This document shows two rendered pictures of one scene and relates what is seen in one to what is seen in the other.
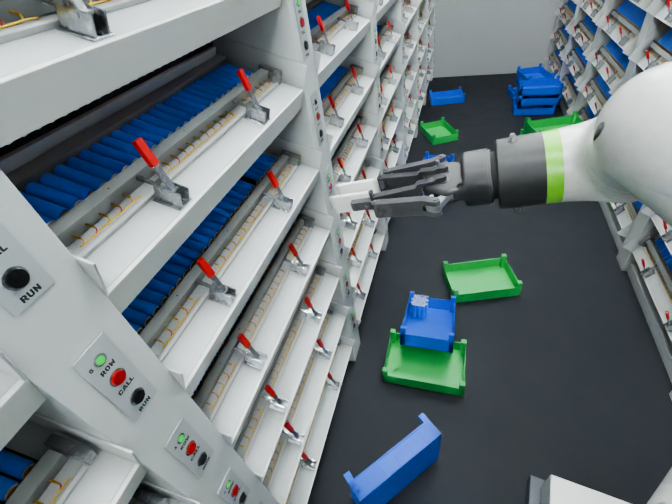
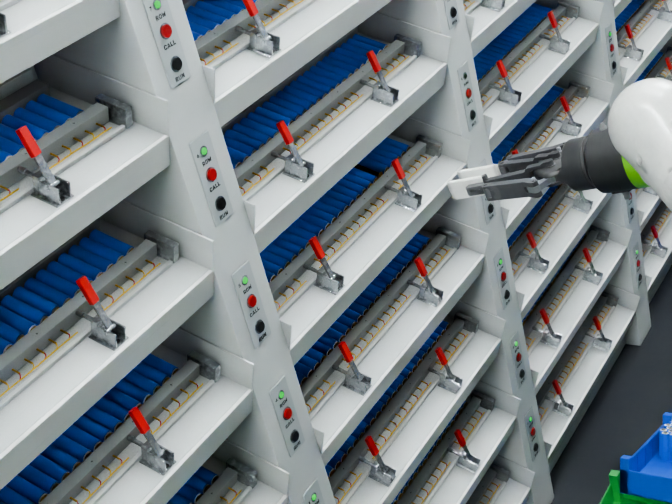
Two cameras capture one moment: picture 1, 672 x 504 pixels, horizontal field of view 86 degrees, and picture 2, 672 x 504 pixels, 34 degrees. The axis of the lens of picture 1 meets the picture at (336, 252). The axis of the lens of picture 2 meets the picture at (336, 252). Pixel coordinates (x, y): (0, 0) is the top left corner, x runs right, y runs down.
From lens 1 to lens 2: 1.13 m
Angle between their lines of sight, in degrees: 19
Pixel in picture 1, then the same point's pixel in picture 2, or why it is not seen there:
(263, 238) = (380, 236)
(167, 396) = (276, 345)
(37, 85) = (243, 90)
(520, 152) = (603, 139)
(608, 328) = not seen: outside the picture
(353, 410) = not seen: outside the picture
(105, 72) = (273, 76)
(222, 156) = (344, 138)
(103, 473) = (225, 389)
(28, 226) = (228, 173)
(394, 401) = not seen: outside the picture
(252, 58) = (388, 27)
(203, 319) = (308, 301)
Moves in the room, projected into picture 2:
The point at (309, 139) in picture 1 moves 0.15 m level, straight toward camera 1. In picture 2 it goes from (454, 122) to (450, 157)
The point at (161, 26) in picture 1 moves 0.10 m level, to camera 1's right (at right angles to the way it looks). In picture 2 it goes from (310, 36) to (377, 24)
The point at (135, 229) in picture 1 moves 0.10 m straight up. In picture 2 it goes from (270, 194) to (251, 131)
